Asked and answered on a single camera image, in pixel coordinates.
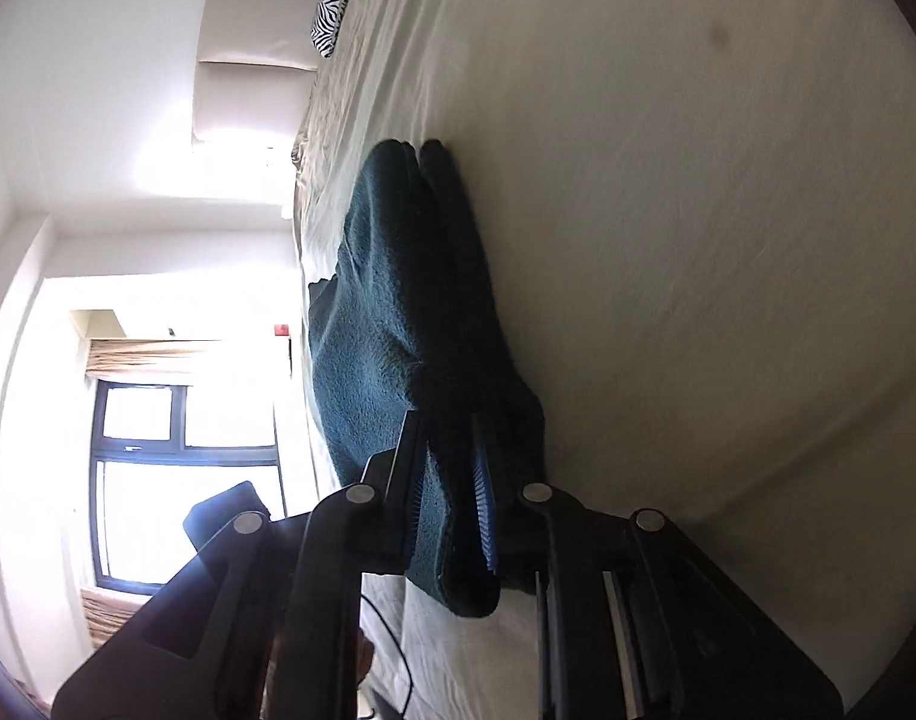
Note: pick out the bed with cream sheet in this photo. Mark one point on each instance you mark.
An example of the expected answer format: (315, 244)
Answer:
(690, 240)

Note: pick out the dark framed window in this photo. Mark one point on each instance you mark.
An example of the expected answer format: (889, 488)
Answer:
(174, 450)

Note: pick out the black flat object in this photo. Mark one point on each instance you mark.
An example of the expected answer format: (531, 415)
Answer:
(221, 502)

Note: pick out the teal knit sweater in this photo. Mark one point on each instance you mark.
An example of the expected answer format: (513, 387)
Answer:
(383, 330)

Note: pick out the beige curtain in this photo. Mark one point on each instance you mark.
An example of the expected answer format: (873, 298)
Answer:
(150, 360)
(109, 615)

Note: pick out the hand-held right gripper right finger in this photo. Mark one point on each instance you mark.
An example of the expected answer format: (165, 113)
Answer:
(488, 510)

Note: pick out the cream padded headboard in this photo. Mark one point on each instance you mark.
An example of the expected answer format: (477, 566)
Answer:
(263, 7)

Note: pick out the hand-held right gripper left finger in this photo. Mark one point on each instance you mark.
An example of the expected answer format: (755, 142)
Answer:
(409, 480)

